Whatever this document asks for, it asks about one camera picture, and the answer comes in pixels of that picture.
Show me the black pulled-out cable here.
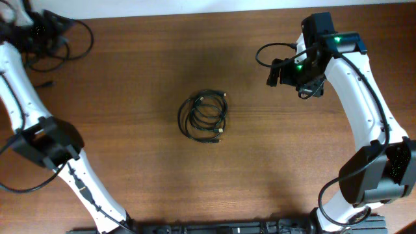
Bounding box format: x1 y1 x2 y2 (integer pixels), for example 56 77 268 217
24 18 95 89

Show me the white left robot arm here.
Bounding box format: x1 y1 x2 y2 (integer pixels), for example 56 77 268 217
1 1 136 233

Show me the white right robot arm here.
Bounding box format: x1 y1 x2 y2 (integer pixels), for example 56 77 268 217
266 12 415 233

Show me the black coiled cable bundle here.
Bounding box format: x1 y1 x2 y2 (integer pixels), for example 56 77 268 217
177 89 229 144

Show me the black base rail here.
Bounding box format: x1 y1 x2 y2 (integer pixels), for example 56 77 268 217
66 214 389 234

